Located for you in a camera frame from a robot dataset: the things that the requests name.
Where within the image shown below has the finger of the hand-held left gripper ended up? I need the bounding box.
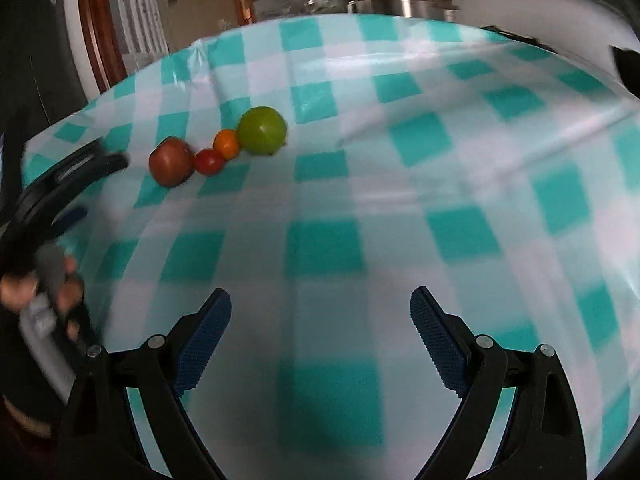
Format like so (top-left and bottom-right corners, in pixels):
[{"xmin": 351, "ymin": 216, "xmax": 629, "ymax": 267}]
[
  {"xmin": 50, "ymin": 205, "xmax": 88, "ymax": 233},
  {"xmin": 22, "ymin": 140, "xmax": 131, "ymax": 211}
]

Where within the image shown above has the reddish brown round fruit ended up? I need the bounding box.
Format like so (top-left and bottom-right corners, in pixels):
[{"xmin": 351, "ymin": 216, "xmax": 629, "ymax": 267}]
[{"xmin": 148, "ymin": 136, "xmax": 196, "ymax": 189}]

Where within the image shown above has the person's left forearm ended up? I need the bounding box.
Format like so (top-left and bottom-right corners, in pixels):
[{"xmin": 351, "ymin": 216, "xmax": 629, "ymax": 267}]
[{"xmin": 0, "ymin": 307, "xmax": 66, "ymax": 480}]

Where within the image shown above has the white slatted panel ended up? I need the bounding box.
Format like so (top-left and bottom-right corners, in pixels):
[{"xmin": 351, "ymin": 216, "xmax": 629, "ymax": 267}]
[{"xmin": 112, "ymin": 0, "xmax": 168, "ymax": 56}]

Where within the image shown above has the brown wooden door frame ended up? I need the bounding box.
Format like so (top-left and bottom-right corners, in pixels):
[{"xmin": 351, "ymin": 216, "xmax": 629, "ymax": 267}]
[{"xmin": 77, "ymin": 0, "xmax": 126, "ymax": 93}]

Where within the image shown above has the plain green round fruit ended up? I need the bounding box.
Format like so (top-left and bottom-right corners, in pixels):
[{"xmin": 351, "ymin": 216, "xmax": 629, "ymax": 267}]
[{"xmin": 236, "ymin": 106, "xmax": 288, "ymax": 156}]

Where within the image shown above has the red cherry tomato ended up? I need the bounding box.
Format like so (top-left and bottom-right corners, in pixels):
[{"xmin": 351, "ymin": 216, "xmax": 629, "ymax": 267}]
[{"xmin": 194, "ymin": 148, "xmax": 226, "ymax": 176}]

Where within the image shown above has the black object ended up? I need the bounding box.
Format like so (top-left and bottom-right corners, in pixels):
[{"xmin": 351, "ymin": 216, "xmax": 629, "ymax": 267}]
[{"xmin": 610, "ymin": 45, "xmax": 640, "ymax": 96}]

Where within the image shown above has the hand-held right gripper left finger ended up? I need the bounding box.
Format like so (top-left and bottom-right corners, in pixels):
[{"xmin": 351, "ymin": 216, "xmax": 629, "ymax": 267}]
[{"xmin": 60, "ymin": 288, "xmax": 232, "ymax": 480}]

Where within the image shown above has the person's left hand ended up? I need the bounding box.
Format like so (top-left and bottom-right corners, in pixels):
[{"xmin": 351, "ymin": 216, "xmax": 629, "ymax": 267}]
[{"xmin": 0, "ymin": 257, "xmax": 86, "ymax": 341}]

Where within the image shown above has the teal white checked tablecloth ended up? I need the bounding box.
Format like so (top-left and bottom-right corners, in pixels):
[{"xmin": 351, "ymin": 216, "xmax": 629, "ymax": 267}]
[{"xmin": 22, "ymin": 12, "xmax": 640, "ymax": 480}]

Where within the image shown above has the small orange mandarin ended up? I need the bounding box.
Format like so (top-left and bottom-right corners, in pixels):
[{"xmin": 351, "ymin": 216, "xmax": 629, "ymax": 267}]
[{"xmin": 212, "ymin": 129, "xmax": 240, "ymax": 160}]

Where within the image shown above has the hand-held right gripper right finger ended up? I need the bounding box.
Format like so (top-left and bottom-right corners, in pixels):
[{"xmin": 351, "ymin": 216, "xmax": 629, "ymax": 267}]
[{"xmin": 410, "ymin": 286, "xmax": 586, "ymax": 480}]

